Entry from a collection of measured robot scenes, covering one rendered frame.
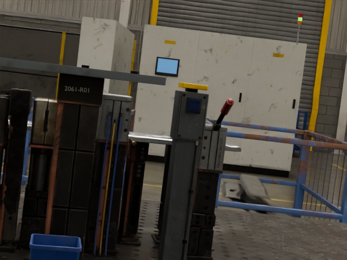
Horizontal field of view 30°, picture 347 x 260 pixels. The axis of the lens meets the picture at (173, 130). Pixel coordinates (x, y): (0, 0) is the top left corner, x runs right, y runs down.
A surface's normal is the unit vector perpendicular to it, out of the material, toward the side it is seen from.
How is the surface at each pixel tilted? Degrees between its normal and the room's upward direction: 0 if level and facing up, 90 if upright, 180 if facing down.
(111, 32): 90
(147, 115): 90
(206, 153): 90
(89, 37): 90
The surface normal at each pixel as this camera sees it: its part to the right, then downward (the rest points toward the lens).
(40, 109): 0.18, 0.09
